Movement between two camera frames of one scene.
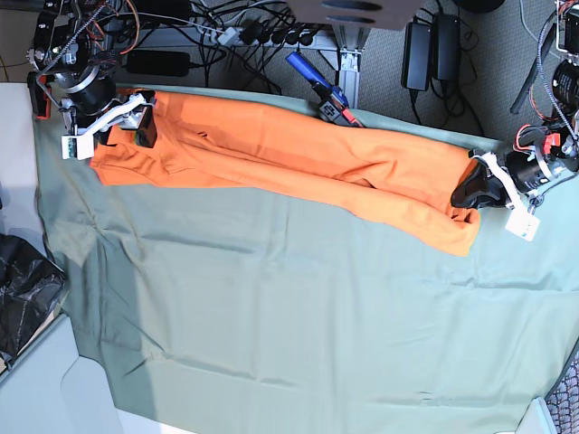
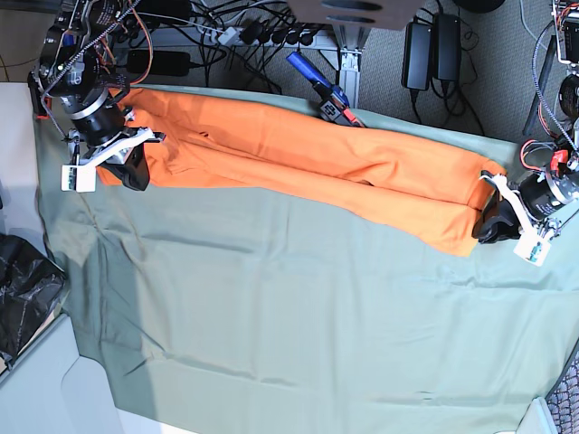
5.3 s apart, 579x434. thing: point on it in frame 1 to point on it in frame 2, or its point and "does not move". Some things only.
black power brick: x=162 y=63 does not move
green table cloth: x=217 y=310 does not move
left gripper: x=521 y=174 to x=498 y=221
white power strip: x=249 y=37 does not move
